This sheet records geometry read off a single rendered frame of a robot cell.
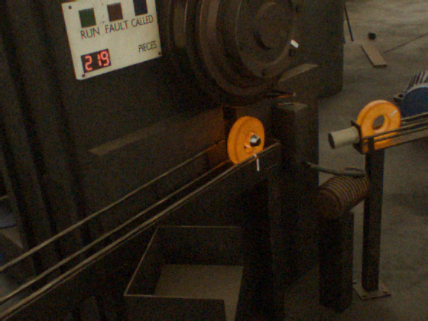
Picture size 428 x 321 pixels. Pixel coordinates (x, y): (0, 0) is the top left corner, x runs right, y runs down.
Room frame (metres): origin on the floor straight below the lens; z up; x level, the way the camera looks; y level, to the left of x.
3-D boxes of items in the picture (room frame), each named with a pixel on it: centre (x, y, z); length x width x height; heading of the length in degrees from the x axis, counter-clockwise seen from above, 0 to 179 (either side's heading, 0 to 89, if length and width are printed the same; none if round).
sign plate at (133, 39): (1.36, 0.23, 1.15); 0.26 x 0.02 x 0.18; 133
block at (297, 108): (1.69, -0.26, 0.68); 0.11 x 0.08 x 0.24; 43
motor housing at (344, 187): (1.65, -0.43, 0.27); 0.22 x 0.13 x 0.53; 133
